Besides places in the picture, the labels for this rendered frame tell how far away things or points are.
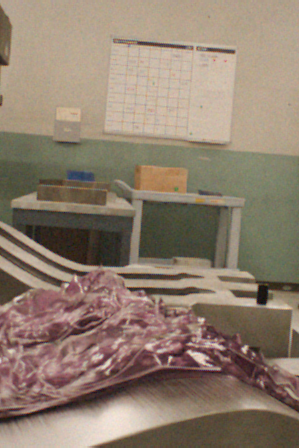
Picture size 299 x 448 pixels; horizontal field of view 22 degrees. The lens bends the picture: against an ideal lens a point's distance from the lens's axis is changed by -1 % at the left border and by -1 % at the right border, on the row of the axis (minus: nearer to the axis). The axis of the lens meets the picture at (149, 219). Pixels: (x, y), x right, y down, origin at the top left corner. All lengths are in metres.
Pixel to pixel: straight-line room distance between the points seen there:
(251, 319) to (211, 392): 0.33
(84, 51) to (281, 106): 1.90
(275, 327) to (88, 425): 0.37
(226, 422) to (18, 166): 6.98
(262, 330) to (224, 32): 6.83
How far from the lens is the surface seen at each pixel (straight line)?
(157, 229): 7.32
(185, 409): 0.36
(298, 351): 0.80
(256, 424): 0.37
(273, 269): 7.52
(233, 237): 6.80
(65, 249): 6.57
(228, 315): 0.70
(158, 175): 6.71
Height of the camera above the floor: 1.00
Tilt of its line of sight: 3 degrees down
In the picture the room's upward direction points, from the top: 5 degrees clockwise
